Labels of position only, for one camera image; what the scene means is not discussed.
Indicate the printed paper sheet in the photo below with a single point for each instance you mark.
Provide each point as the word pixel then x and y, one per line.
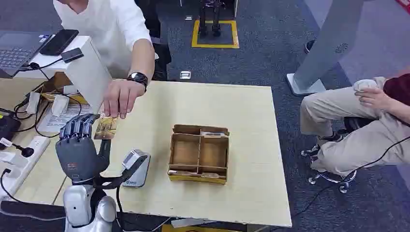
pixel 59 121

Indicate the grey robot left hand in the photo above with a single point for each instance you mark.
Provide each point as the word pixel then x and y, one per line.
pixel 78 157

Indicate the small black flat device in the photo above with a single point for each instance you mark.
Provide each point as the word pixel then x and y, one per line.
pixel 72 55

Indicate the black smartphone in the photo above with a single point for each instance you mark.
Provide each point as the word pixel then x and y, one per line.
pixel 59 41

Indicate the black power plug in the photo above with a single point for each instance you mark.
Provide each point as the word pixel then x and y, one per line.
pixel 26 151

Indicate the card lying in box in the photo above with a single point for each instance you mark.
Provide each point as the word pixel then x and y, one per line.
pixel 213 134
pixel 209 175

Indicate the black robot stand legs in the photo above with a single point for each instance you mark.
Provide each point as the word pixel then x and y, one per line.
pixel 216 22

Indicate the grey laptop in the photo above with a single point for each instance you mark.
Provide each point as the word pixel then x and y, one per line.
pixel 14 51

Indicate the rolling stool with chrome base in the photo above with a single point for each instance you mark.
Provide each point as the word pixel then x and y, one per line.
pixel 336 179

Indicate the person in white top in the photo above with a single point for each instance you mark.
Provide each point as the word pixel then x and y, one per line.
pixel 105 28

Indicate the person's hand with watch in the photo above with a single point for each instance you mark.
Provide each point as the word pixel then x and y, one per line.
pixel 121 96

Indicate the white box-shaped case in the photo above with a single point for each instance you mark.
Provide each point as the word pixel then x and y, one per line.
pixel 88 73

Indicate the grey slanted stand post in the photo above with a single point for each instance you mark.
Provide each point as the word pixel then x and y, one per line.
pixel 330 41

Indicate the seated person's hand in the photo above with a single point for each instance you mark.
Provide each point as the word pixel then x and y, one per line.
pixel 373 97

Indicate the white power strip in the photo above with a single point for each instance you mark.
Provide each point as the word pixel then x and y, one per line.
pixel 24 163

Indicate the wooden divided card box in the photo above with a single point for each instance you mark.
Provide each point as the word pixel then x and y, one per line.
pixel 198 153

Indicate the brown cardboard box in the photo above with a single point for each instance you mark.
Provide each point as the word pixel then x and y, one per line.
pixel 57 83

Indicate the white power adapter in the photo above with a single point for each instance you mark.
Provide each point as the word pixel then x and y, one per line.
pixel 33 103
pixel 60 105

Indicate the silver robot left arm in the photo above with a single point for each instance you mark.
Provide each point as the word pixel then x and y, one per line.
pixel 78 205

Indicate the black device with yellow mark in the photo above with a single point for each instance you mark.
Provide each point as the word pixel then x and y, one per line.
pixel 7 128

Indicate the yellow floor tape square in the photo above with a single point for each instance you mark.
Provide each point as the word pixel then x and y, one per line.
pixel 215 44

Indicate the golden printed card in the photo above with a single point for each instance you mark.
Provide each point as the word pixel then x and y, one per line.
pixel 106 128

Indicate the black shoe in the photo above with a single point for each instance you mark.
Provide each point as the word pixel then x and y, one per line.
pixel 309 46

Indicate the silver floor socket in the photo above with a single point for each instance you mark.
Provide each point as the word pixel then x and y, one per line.
pixel 188 17
pixel 185 75

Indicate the seated person in beige trousers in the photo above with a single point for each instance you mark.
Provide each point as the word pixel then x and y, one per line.
pixel 349 128

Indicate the black wristwatch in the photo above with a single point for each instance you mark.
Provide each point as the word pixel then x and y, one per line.
pixel 138 77

